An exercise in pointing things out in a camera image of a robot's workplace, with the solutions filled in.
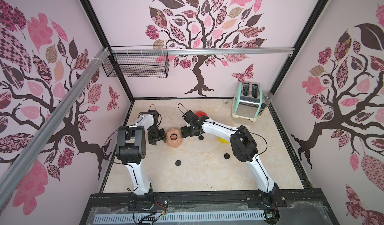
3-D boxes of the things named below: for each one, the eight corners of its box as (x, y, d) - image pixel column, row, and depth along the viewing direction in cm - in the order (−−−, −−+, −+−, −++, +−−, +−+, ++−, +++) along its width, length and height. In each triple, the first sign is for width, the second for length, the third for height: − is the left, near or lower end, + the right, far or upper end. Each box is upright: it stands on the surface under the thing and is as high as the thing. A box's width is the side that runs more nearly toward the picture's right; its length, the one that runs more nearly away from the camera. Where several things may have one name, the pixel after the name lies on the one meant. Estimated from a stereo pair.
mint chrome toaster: (230, 118, 110) (235, 100, 95) (233, 97, 124) (238, 79, 110) (254, 123, 107) (263, 106, 92) (254, 101, 121) (262, 83, 107)
